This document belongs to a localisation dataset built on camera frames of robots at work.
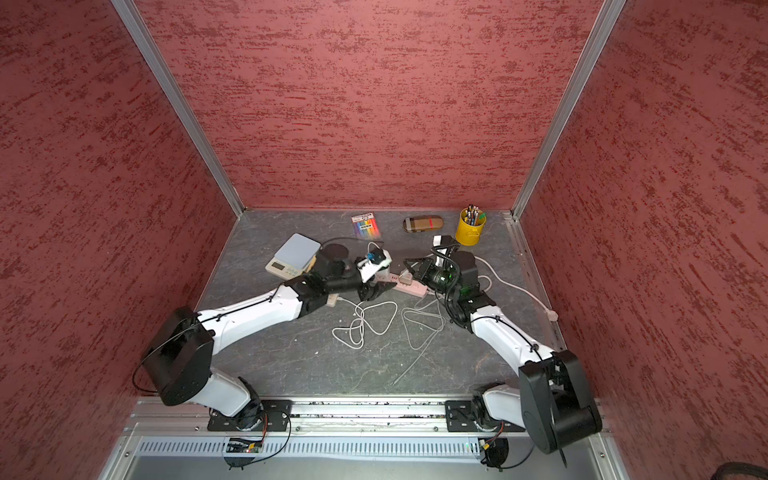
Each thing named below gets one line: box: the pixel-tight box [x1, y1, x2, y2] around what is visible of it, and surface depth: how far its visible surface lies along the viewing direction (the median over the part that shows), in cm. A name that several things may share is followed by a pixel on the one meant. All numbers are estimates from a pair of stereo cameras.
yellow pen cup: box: [456, 204, 487, 246], surface depth 105 cm
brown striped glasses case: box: [403, 215, 445, 233], surface depth 116 cm
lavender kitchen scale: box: [265, 233, 322, 281], surface depth 106 cm
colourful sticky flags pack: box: [351, 212, 381, 240], surface depth 116 cm
